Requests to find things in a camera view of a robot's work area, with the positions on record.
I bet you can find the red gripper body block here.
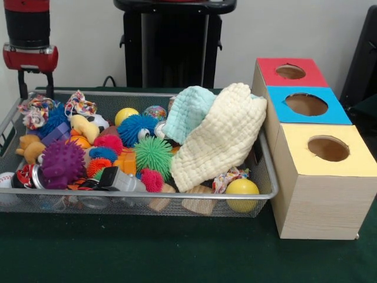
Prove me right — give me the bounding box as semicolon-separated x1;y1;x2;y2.
2;43;59;74

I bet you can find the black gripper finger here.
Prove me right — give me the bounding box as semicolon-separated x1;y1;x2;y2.
17;70;29;100
44;70;55;100

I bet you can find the light blue waffle cloth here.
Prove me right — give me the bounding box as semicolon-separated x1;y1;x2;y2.
161;85;265;144

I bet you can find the cream waffle cloth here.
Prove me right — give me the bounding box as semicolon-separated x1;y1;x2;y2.
170;82;268;193

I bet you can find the wooden box with three holes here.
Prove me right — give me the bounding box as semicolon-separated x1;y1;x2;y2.
251;57;377;240

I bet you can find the crumpled colourful printed wrapper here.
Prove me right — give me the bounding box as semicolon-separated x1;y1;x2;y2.
65;90;98;116
17;94;59;130

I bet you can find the purple spiky rubber toy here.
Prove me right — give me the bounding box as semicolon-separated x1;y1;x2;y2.
40;139;87;190

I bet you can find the crushed black can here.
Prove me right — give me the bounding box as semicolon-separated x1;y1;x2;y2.
11;163;45;189

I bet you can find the blue spiky ball with eyes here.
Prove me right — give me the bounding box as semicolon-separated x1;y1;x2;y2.
117;113;160;148

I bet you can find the white baseball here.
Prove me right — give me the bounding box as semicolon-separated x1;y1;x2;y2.
0;171;15;206

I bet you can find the plain green spiky ball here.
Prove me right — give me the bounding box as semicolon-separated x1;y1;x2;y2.
134;136;174;181

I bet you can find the dark green table cloth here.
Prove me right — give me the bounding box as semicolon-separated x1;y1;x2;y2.
0;85;377;283

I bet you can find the large yellow ball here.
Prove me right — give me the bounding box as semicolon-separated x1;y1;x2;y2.
225;178;260;213

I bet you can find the black chair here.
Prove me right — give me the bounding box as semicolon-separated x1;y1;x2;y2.
340;5;377;103

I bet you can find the neighbouring green covered table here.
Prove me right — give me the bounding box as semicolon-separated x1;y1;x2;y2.
347;97;377;138

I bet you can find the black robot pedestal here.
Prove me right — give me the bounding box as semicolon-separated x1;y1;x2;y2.
113;0;238;88

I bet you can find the shallow wire mesh bin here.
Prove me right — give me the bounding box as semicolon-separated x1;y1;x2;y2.
0;90;280;218

